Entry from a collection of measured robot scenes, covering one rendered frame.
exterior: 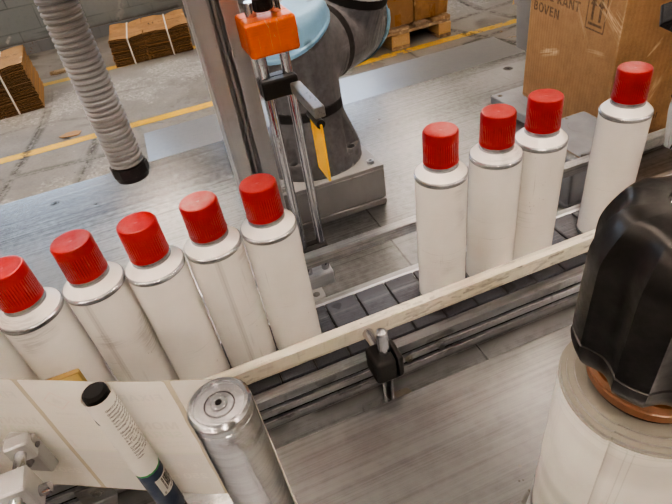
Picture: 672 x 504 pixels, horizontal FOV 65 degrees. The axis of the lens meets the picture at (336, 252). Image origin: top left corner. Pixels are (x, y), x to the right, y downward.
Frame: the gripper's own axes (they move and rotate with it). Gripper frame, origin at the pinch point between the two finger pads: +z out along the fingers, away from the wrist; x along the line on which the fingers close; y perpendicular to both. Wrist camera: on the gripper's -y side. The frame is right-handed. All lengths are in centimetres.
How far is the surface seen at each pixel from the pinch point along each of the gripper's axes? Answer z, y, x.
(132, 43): 104, -425, -14
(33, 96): 147, -378, -76
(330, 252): 22.7, -2.9, -34.8
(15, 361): 34, 2, -63
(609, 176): 5.9, 2.0, -8.2
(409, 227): 18.3, -2.9, -26.5
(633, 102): -1.8, 1.9, -11.3
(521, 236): 14.9, 1.8, -15.4
